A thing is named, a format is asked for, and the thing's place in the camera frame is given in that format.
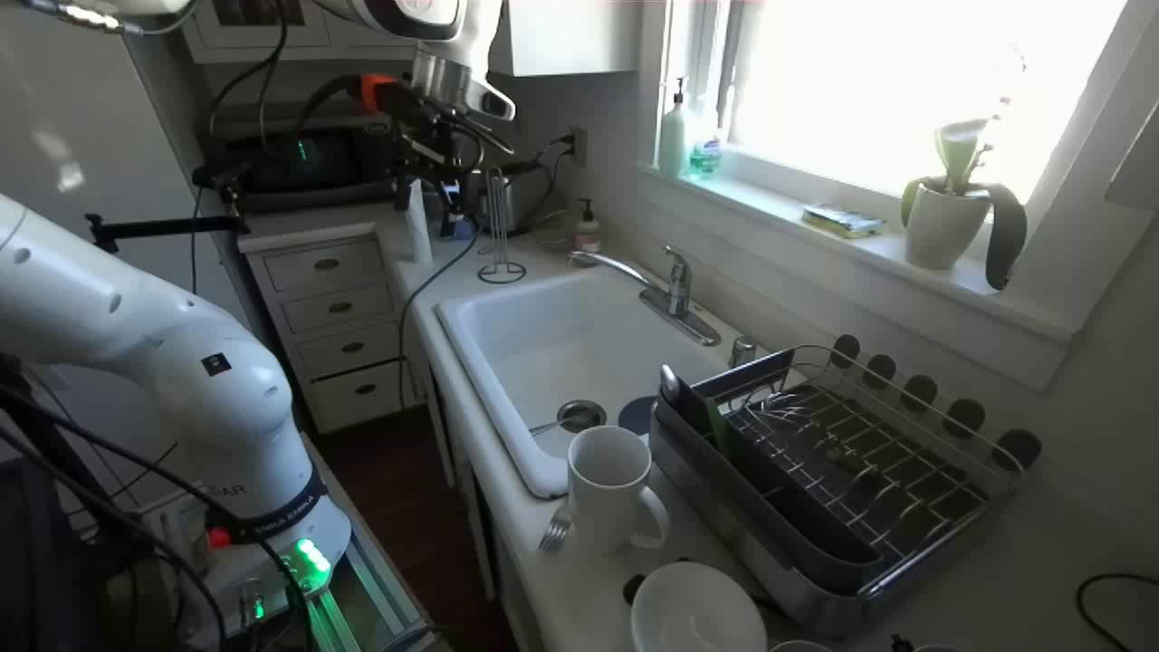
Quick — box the pale green soap bottle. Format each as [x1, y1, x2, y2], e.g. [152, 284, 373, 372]
[655, 75, 693, 181]

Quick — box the white round bowl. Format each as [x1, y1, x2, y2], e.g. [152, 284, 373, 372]
[626, 556, 772, 652]

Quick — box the white ceramic mug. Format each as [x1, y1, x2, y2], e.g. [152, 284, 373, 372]
[563, 424, 675, 560]

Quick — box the black hanging power cable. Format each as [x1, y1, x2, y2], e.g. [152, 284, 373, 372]
[394, 228, 487, 408]

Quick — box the blue plate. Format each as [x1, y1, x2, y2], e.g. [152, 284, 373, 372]
[616, 391, 662, 437]

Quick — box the white plastic bottle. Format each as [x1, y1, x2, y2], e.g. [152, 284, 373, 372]
[404, 176, 440, 273]

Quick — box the metal dish drying rack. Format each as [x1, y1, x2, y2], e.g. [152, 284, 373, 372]
[650, 331, 1047, 640]

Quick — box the white ceramic sink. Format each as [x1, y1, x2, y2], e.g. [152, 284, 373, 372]
[431, 265, 744, 501]

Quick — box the black cable loop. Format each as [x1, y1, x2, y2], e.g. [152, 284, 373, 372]
[1074, 569, 1159, 652]

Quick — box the green yellow sponge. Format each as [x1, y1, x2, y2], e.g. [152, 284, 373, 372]
[801, 201, 885, 244]

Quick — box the white upper cabinet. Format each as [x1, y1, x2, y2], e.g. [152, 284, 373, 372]
[177, 0, 644, 81]

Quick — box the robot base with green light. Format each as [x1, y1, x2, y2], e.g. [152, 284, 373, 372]
[177, 491, 431, 652]

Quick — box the round sink stopper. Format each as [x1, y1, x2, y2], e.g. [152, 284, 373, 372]
[476, 258, 529, 288]

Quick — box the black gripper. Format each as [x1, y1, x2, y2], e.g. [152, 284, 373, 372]
[394, 81, 523, 238]

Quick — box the orange cable connector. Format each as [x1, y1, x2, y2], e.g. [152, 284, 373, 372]
[347, 69, 407, 119]

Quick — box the plant in white pot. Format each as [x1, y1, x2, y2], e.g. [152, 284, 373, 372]
[899, 115, 1031, 293]

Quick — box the black clamp bar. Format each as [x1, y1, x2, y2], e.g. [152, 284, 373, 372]
[82, 211, 255, 252]

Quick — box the white drawer cabinet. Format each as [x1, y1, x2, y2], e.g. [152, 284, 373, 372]
[236, 222, 428, 434]

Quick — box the black handled utensil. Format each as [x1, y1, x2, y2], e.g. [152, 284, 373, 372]
[655, 343, 801, 454]

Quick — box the small dark capped bottle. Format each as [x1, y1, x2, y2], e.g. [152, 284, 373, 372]
[571, 194, 604, 258]

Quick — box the chrome sink tap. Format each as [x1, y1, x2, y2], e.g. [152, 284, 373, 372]
[571, 244, 723, 348]

